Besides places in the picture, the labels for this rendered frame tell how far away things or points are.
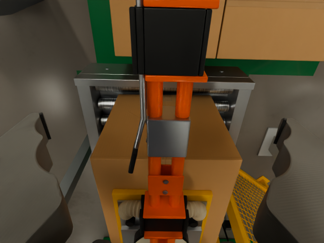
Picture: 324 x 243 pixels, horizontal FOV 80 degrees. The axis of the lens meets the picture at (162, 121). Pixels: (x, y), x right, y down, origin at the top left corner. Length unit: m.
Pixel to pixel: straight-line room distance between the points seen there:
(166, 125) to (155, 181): 0.12
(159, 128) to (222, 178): 0.35
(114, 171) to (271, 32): 0.73
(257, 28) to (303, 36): 0.18
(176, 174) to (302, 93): 1.52
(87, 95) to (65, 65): 0.70
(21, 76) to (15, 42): 0.23
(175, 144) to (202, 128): 0.35
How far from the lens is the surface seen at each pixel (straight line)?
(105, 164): 0.55
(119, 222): 0.72
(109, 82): 0.79
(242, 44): 0.85
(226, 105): 0.93
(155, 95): 0.26
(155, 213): 0.41
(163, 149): 0.30
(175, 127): 0.28
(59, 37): 1.49
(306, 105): 1.86
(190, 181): 0.58
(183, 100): 0.26
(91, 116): 0.91
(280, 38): 0.90
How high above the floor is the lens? 1.32
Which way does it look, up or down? 57 degrees down
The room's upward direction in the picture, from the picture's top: 180 degrees counter-clockwise
